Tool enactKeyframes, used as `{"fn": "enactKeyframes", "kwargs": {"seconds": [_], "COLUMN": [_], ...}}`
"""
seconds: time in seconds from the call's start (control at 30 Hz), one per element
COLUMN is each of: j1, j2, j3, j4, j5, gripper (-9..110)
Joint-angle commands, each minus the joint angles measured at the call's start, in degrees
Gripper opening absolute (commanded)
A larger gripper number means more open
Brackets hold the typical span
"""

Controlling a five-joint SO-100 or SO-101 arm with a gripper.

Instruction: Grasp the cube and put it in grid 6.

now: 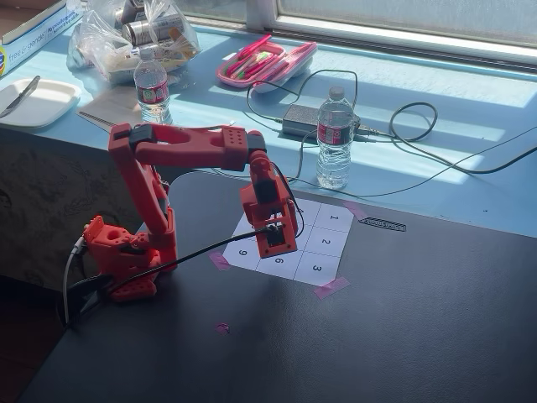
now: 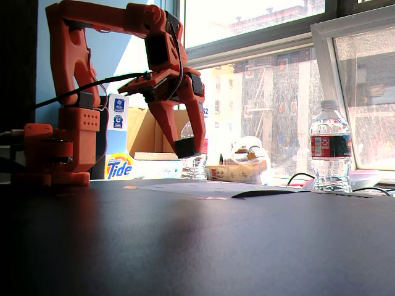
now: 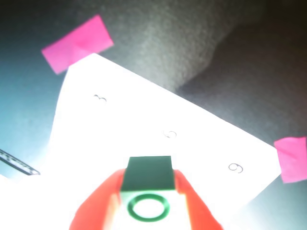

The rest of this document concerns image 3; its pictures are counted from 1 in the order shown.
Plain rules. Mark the white numbered grid paper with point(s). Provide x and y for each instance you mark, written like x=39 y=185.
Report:
x=144 y=107

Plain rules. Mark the pink tape strip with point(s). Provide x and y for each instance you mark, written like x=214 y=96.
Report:
x=76 y=44
x=291 y=158

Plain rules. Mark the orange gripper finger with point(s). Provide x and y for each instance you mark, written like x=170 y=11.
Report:
x=199 y=210
x=96 y=203

